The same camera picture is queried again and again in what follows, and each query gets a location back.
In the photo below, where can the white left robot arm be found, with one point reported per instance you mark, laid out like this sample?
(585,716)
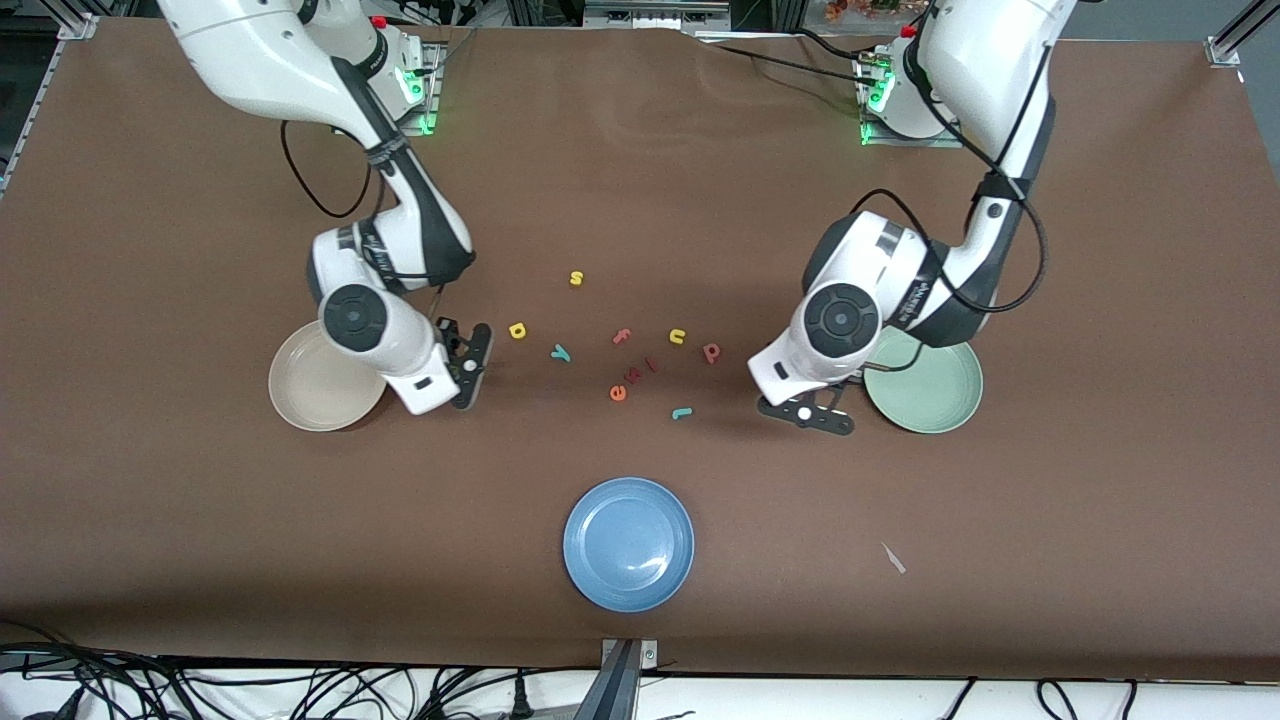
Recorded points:
(985,70)

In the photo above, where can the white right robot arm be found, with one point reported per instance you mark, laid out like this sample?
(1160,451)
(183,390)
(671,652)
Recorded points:
(270,60)

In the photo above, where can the green round plate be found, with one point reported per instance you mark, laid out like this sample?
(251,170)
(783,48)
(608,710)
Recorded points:
(940,395)

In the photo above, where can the beige round plate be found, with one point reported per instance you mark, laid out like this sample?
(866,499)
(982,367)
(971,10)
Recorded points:
(310,390)

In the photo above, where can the small white paper scrap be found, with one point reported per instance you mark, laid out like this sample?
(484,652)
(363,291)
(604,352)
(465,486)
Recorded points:
(893,558)

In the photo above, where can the blue round plate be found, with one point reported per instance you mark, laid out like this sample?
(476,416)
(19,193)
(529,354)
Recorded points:
(628,545)

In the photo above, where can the brown table cover sheet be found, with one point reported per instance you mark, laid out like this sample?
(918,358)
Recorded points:
(200,520)

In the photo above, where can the orange decorative flowers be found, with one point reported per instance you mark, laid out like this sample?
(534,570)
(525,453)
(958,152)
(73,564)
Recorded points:
(850,10)

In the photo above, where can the aluminium corner profile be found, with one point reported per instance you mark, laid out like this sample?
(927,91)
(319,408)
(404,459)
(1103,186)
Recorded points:
(1225,45)

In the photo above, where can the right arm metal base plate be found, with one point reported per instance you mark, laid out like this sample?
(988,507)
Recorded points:
(432,100)

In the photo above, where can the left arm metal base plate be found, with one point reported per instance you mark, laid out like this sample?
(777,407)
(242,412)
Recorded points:
(900,142)

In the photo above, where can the aluminium frame structure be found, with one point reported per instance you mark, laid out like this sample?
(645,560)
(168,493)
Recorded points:
(655,15)

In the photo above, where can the metal table edge bracket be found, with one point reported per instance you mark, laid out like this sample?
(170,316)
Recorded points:
(620,685)

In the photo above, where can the aluminium side rail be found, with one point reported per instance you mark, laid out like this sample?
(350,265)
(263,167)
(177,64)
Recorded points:
(78,27)

